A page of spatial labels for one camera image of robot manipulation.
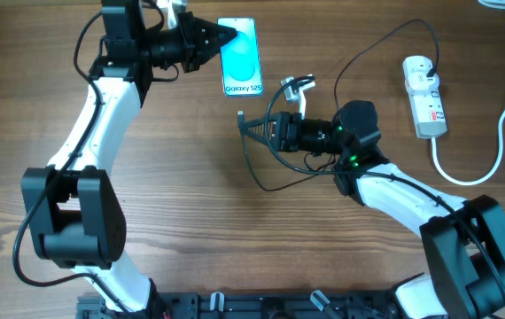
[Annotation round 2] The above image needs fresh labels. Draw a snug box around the black USB charging cable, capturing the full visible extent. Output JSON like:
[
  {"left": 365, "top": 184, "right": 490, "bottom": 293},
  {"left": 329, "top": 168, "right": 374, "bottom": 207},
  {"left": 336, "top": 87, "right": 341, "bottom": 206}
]
[{"left": 237, "top": 18, "right": 441, "bottom": 193}]

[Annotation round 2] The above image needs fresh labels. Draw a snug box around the white USB charger plug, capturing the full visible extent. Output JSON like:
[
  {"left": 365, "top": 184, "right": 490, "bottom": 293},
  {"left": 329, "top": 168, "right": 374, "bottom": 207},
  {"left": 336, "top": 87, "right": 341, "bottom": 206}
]
[{"left": 405, "top": 72, "right": 439, "bottom": 96}]

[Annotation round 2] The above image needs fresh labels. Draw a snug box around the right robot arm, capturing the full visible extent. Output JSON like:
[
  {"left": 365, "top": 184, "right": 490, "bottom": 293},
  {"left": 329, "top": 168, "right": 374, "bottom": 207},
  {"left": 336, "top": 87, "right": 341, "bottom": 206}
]
[{"left": 237, "top": 100, "right": 505, "bottom": 318}]

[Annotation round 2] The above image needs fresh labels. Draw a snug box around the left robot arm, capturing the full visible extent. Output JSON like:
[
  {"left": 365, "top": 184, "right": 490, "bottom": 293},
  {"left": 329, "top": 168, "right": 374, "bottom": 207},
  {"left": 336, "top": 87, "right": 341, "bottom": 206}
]
[{"left": 19, "top": 1, "right": 237, "bottom": 318}]

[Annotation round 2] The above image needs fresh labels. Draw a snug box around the white power strip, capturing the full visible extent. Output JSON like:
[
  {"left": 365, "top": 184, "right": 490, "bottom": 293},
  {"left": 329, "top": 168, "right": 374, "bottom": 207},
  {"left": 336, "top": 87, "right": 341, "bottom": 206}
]
[{"left": 402, "top": 56, "right": 447, "bottom": 139}]

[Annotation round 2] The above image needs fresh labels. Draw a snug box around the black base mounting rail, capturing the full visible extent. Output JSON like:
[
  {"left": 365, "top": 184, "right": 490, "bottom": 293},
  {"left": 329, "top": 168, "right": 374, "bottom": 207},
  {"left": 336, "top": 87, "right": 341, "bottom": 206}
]
[{"left": 76, "top": 290, "right": 407, "bottom": 319}]

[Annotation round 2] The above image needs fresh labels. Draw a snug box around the smartphone with cyan screen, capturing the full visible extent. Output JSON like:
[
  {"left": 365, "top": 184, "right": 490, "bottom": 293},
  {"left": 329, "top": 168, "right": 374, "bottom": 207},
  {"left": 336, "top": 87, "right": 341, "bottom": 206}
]
[{"left": 217, "top": 17, "right": 263, "bottom": 97}]

